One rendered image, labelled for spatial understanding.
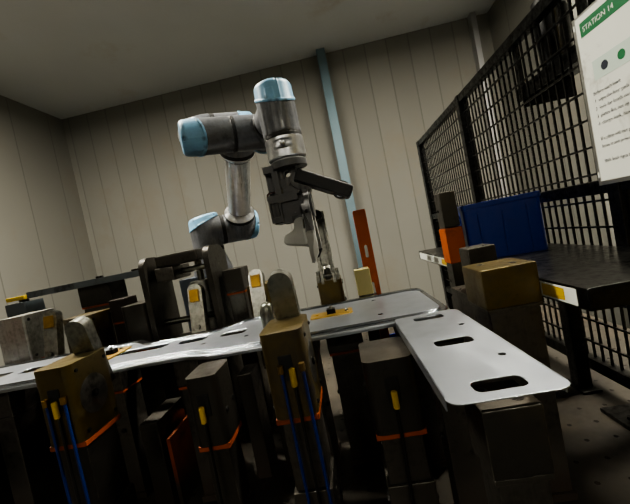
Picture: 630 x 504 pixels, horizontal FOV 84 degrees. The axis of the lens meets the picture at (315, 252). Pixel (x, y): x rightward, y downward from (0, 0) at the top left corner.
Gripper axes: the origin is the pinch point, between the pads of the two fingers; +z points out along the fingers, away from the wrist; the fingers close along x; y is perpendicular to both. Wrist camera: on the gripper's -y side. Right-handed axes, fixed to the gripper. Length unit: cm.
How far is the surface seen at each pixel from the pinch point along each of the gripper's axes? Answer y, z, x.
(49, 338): 71, 6, -12
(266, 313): 12.5, 8.1, 1.6
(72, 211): 244, -80, -261
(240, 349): 15.7, 11.3, 11.8
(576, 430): -41, 42, 1
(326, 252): -0.8, -0.4, -14.7
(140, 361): 35.7, 10.9, 8.2
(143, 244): 189, -34, -273
